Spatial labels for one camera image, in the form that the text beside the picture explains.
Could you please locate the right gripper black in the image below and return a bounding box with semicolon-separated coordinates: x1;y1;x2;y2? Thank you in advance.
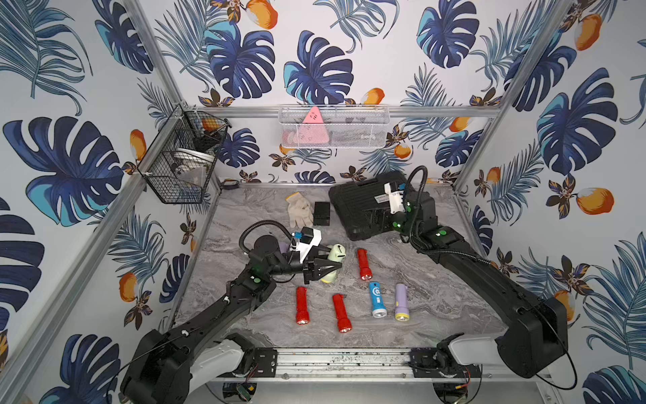
362;203;420;242

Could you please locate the light green flashlight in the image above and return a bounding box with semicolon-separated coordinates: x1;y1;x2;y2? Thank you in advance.
321;244;347;284

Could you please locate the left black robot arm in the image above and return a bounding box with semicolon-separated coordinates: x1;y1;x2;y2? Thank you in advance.
119;235;342;403

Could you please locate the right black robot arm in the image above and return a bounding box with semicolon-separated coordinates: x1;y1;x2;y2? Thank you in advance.
366;204;569;379

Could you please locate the red flashlight upper right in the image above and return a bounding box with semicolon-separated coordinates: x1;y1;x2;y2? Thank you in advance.
357;248;373;281

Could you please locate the red flashlight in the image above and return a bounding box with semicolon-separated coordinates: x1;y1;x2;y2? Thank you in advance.
332;294;353;333
357;248;373;281
295;286;310;325

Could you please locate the red flashlight lower left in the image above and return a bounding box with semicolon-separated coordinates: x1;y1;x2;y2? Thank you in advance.
295;286;310;325

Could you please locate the red flashlight lower middle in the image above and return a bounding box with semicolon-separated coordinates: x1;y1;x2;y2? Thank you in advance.
332;294;353;333

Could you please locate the blue flashlight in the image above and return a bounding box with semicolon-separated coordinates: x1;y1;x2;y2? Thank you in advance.
368;282;388;318

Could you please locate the purple flashlight lower right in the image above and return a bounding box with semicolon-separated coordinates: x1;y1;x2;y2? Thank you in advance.
395;283;410;322

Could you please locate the black plastic tool case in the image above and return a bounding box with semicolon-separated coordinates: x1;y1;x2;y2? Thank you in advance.
328;171;406;242

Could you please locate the small black box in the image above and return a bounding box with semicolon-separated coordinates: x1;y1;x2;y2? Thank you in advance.
313;201;331;227

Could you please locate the white work glove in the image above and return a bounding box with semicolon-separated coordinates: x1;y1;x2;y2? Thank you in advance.
286;192;314;228

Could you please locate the pink triangle object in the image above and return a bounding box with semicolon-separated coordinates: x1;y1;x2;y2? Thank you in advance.
296;106;331;146

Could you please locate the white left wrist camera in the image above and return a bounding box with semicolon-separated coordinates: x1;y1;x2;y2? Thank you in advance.
290;227;322;263

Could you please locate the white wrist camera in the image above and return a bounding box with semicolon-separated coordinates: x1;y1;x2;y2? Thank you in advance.
384;182;405;215
290;227;322;263

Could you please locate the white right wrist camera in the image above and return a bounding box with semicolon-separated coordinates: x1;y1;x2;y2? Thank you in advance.
384;182;405;215

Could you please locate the black corrugated cable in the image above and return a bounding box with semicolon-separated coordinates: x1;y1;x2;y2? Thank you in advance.
238;219;294;254

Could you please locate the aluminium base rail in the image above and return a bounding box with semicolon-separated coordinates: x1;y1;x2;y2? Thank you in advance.
135;346;556;383

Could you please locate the white wire shelf basket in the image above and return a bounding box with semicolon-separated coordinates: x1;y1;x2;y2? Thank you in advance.
278;105;390;149

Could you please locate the black wire basket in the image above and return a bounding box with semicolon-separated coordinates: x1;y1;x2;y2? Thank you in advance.
137;104;231;205

